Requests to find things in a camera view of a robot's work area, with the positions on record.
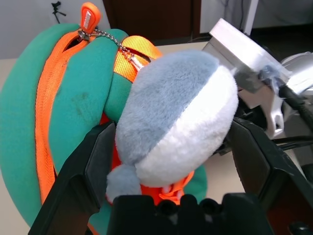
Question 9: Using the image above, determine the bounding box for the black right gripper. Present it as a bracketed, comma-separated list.
[238, 102, 267, 128]

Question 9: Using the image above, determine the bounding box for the dark brown door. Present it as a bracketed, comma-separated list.
[102, 0, 202, 41]

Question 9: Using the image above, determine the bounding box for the orange and teal backpack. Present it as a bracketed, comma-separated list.
[0, 2, 208, 235]

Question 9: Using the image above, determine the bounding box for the grey white plush keychain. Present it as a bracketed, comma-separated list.
[94, 28, 239, 204]

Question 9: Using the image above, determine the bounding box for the black camera tripod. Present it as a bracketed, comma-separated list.
[51, 1, 67, 24]

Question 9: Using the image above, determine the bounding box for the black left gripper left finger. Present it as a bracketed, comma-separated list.
[28, 121, 117, 235]

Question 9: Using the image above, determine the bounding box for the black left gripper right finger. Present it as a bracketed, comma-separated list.
[231, 117, 313, 235]

